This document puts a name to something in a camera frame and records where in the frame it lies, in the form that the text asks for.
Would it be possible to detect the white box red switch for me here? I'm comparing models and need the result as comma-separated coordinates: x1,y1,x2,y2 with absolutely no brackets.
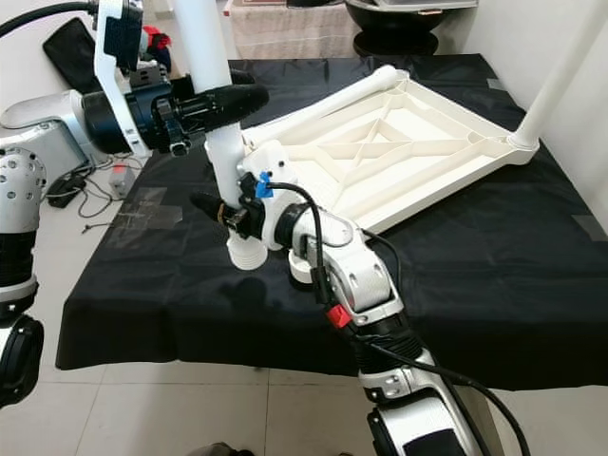
109,163,135,199

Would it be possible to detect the white plastic table top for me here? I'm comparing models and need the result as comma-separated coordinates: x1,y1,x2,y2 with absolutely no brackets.
240,65,542,286

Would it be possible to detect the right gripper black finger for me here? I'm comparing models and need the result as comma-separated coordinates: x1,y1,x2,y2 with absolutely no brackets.
190,192,238,229

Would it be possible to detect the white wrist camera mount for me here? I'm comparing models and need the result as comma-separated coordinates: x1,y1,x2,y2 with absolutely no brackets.
93,0,155,158
240,141,294,252

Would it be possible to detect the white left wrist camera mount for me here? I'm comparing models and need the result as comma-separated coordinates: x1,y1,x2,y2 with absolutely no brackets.
93,0,155,158

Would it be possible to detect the red cable clip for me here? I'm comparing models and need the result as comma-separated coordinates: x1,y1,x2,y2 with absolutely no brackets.
325,304,354,330

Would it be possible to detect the red cloth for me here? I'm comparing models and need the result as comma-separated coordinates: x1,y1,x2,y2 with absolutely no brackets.
144,28,172,56

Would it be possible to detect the black power adapter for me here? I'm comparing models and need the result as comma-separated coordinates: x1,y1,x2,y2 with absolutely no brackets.
47,176,91,208

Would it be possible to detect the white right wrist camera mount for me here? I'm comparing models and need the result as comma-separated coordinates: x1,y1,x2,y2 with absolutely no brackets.
240,141,294,252

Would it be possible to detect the black tablecloth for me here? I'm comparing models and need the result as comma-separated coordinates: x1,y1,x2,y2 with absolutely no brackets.
55,52,608,390

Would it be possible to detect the clear plastic storage box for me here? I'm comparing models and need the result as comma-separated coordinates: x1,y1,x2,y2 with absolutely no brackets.
361,0,481,12

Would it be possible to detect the blue cable plug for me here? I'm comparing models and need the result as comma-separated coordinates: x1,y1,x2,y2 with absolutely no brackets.
253,171,275,199

